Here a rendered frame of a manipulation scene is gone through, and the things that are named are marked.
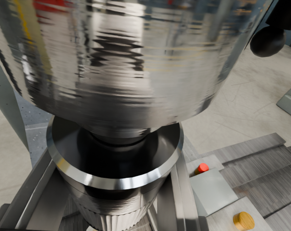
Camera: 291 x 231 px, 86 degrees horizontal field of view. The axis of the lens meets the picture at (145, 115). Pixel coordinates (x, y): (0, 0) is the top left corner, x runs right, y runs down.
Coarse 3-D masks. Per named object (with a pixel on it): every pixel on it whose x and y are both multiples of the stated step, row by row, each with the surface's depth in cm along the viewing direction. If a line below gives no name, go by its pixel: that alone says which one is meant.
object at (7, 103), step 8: (0, 72) 36; (0, 80) 37; (0, 88) 38; (8, 88) 39; (0, 96) 40; (8, 96) 40; (0, 104) 41; (8, 104) 42; (16, 104) 42; (8, 112) 43; (16, 112) 44; (8, 120) 45; (16, 120) 46; (16, 128) 48; (24, 128) 49; (24, 136) 51; (24, 144) 54
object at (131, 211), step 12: (72, 192) 5; (156, 192) 6; (84, 204) 6; (96, 204) 5; (108, 204) 5; (120, 204) 5; (132, 204) 5; (144, 204) 6; (84, 216) 8; (96, 216) 6; (108, 216) 6; (120, 216) 6; (132, 216) 7; (96, 228) 8; (108, 228) 8; (120, 228) 8
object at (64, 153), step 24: (48, 144) 5; (72, 144) 5; (96, 144) 5; (120, 144) 5; (144, 144) 5; (168, 144) 5; (72, 168) 4; (96, 168) 4; (120, 168) 4; (144, 168) 4; (168, 168) 5; (96, 192) 4; (120, 192) 4; (144, 192) 5
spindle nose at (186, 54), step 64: (0, 0) 1; (64, 0) 1; (128, 0) 1; (192, 0) 1; (256, 0) 2; (0, 64) 2; (64, 64) 2; (128, 64) 2; (192, 64) 2; (128, 128) 2
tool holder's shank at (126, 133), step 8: (88, 128) 4; (96, 128) 4; (104, 128) 4; (112, 128) 4; (144, 128) 4; (152, 128) 4; (96, 136) 5; (104, 136) 4; (112, 136) 4; (120, 136) 4; (128, 136) 4; (136, 136) 4; (144, 136) 5
